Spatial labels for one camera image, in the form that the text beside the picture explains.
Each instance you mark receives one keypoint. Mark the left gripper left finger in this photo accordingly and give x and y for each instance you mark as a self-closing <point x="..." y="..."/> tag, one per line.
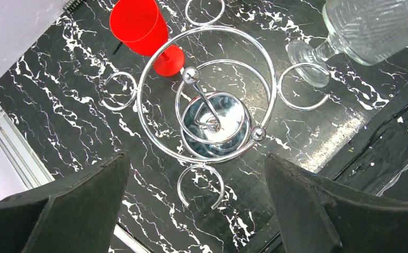
<point x="76" y="213"/>

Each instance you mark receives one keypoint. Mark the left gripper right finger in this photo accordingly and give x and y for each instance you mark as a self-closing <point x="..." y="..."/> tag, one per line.
<point x="316" y="214"/>

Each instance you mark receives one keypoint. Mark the silver round glass rack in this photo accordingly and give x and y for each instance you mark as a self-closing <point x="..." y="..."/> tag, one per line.
<point x="215" y="126"/>

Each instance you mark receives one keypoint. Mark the clear glass tumbler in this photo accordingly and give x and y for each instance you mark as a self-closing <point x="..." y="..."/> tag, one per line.
<point x="369" y="32"/>

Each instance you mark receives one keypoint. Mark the red plastic wine glass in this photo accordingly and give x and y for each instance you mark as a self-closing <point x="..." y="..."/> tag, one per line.
<point x="140" y="25"/>

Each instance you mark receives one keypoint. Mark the small black comb strip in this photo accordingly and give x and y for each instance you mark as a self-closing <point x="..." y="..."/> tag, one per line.
<point x="72" y="5"/>

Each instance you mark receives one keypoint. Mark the aluminium frame rail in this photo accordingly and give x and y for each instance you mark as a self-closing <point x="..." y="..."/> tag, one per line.
<point x="23" y="159"/>

